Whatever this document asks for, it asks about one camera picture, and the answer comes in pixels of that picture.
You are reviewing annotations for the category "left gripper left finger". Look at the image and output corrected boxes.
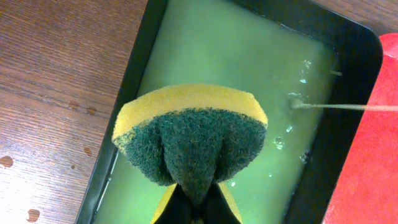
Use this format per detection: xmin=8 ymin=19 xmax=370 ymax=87
xmin=154 ymin=184 xmax=192 ymax=224

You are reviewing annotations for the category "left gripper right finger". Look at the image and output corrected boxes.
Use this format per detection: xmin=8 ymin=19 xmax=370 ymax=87
xmin=202 ymin=184 xmax=241 ymax=224

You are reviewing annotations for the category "green yellow sponge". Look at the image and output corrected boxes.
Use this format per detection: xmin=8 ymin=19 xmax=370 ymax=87
xmin=112 ymin=84 xmax=268 ymax=223

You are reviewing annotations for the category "red plastic tray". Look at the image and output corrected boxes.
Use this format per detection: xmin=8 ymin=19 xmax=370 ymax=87
xmin=322 ymin=33 xmax=398 ymax=224

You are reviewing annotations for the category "dark green soapy tray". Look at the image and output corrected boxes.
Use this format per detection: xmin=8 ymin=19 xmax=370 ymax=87
xmin=77 ymin=1 xmax=383 ymax=223

